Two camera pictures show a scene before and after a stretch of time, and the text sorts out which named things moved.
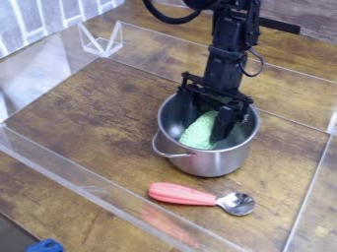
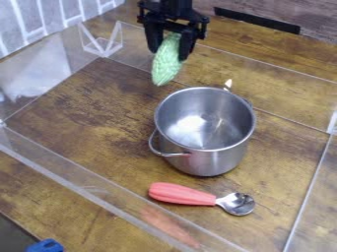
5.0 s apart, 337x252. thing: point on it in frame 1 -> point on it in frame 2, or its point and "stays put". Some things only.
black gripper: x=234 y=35 -> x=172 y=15
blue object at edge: x=46 y=245 stays put
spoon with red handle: x=238 y=203 stays put
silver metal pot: x=209 y=162 stays put
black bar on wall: x=277 y=25 stays put
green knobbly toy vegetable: x=198 y=133 -> x=168 y=59
